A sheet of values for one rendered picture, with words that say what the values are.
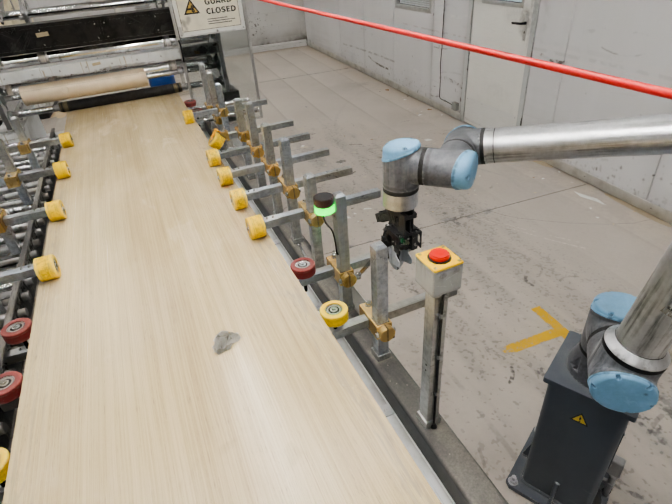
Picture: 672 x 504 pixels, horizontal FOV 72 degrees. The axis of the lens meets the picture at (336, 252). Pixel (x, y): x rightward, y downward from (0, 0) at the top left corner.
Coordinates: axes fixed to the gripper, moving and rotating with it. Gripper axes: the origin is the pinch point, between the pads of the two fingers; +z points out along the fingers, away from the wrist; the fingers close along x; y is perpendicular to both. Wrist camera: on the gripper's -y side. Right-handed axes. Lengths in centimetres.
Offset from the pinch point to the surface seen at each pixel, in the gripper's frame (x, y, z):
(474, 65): 270, -307, 37
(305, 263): -19.4, -24.3, 8.0
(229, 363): -52, 6, 9
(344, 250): -7.8, -18.7, 3.5
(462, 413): 38, -7, 99
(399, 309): 0.0, 2.0, 15.4
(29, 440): -97, 8, 8
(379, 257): -8.6, 6.3, -9.1
